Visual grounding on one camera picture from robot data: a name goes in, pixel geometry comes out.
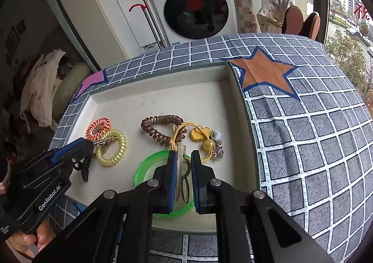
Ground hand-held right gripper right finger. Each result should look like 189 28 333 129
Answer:
191 149 335 263

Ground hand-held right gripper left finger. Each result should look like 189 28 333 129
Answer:
32 150 178 263

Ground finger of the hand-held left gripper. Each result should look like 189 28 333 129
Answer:
57 149 95 174
48 138 95 163

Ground black claw clip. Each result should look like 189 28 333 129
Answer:
72 156 92 182

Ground orange spiral hair tie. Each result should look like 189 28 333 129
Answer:
86 118 112 140

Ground beige hair clip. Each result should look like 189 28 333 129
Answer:
176 143 193 205

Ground yellow spiral hair tie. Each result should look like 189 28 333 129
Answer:
96 129 127 167

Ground yellow cord flower hair tie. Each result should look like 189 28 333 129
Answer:
169 122 225 164

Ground brown spiral hair tie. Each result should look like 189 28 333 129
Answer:
141 115 187 143

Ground green jewelry tray box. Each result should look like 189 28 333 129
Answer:
51 59 261 234

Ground person's left hand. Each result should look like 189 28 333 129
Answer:
6 216 57 260

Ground green translucent bangle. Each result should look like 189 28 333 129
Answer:
134 150 195 218

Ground pale green cushion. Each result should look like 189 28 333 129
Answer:
52 62 94 119

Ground pile of beige clothes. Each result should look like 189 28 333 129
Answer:
20 49 67 125

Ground white cabinet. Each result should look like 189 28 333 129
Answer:
44 0 169 71

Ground beige tote bag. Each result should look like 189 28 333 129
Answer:
258 5 284 33

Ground checkered hanging cloth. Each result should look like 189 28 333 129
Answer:
229 0 261 35

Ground wall picture frames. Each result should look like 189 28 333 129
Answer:
5 20 27 58

